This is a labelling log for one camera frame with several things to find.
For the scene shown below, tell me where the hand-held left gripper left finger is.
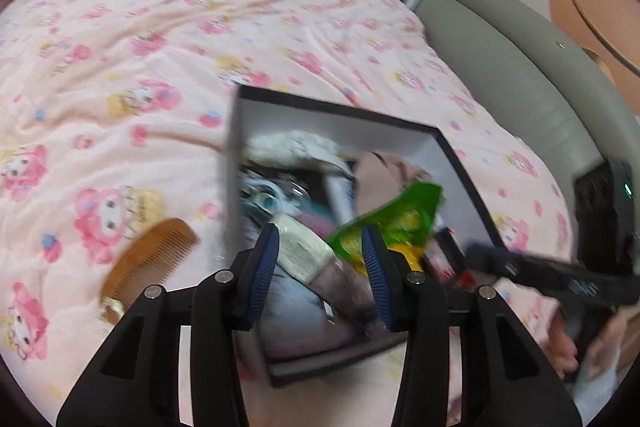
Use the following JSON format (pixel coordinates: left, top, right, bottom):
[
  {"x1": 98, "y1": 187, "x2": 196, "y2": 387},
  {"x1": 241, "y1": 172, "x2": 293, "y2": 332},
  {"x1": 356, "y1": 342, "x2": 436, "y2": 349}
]
[{"x1": 56, "y1": 223, "x2": 281, "y2": 427}]

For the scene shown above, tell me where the red snack packet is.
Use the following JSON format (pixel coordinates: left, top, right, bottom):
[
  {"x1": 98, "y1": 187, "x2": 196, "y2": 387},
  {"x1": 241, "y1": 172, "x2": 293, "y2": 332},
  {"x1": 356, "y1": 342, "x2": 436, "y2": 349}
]
[{"x1": 429, "y1": 227, "x2": 477, "y2": 289}]

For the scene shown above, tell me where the person's right hand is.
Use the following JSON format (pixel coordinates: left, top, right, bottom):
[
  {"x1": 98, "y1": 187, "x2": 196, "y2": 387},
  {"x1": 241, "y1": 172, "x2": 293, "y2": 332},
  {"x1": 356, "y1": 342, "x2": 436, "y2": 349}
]
[{"x1": 547, "y1": 302, "x2": 632, "y2": 381}]

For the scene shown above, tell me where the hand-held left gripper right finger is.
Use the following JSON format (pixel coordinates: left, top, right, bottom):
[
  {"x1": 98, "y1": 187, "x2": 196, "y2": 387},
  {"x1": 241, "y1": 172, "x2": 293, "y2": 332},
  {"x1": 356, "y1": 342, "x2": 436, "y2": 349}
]
[{"x1": 361, "y1": 225, "x2": 584, "y2": 427}]

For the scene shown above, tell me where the mauve cloth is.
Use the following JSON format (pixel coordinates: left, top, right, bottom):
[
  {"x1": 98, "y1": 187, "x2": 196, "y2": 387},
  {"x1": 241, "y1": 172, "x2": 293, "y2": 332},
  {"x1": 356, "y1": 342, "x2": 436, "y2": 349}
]
[{"x1": 310, "y1": 257, "x2": 382, "y2": 324}]

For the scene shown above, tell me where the pale blue cloth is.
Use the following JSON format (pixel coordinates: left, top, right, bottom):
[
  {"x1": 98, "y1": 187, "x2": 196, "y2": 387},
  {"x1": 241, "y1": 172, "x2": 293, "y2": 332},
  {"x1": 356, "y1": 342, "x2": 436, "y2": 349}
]
[{"x1": 259, "y1": 267, "x2": 352, "y2": 361}]

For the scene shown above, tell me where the grey padded headboard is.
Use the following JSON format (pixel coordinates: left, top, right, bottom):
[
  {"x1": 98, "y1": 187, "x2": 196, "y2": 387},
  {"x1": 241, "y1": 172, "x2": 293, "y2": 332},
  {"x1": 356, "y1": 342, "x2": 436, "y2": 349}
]
[{"x1": 414, "y1": 0, "x2": 640, "y2": 229}]

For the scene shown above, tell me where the white cream tube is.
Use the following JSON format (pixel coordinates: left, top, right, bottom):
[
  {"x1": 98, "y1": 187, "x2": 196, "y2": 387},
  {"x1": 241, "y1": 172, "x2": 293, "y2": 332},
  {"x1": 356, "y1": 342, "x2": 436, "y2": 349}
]
[{"x1": 272, "y1": 213, "x2": 337, "y2": 284}]

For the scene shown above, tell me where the white cloth bundle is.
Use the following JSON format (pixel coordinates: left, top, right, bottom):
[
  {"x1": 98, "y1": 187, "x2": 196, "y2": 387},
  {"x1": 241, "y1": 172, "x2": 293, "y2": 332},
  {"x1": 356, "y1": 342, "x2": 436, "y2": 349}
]
[{"x1": 247, "y1": 131, "x2": 347, "y2": 171}]

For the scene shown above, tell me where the beige cloth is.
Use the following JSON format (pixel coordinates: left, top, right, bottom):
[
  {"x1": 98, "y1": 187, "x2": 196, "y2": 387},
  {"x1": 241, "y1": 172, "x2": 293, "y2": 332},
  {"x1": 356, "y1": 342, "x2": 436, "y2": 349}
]
[{"x1": 352, "y1": 150, "x2": 437, "y2": 219}]

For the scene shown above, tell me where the green snack packet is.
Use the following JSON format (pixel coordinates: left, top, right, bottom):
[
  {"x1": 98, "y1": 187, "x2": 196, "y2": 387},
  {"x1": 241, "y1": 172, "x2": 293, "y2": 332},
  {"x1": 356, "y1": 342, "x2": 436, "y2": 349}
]
[{"x1": 325, "y1": 181, "x2": 445, "y2": 281}]

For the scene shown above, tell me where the black storage box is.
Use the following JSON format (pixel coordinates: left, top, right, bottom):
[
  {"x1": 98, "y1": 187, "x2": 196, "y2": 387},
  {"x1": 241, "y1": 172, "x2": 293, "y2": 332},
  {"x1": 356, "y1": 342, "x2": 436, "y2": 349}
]
[{"x1": 220, "y1": 83, "x2": 507, "y2": 389}]

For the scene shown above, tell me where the wooden comb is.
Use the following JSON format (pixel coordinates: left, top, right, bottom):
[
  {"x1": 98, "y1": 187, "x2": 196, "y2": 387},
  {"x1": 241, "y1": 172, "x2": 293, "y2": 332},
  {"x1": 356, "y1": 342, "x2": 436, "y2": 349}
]
[{"x1": 101, "y1": 217, "x2": 200, "y2": 311}]

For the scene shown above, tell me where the pink printed blanket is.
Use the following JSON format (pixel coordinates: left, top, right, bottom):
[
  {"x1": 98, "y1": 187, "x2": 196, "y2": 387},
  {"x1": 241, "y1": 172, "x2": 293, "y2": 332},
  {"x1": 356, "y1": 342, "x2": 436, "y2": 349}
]
[{"x1": 0, "y1": 0, "x2": 577, "y2": 427}]

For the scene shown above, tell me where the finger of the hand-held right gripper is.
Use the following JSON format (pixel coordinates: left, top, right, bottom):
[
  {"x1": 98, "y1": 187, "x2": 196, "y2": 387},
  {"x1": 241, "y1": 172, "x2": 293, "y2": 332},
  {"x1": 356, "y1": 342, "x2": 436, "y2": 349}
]
[{"x1": 465, "y1": 243, "x2": 640, "y2": 308}]

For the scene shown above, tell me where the gold hair clip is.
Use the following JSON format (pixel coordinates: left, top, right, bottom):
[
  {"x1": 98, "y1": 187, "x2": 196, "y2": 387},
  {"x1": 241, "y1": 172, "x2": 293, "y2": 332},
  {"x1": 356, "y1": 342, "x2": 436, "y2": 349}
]
[{"x1": 97, "y1": 297, "x2": 126, "y2": 326}]

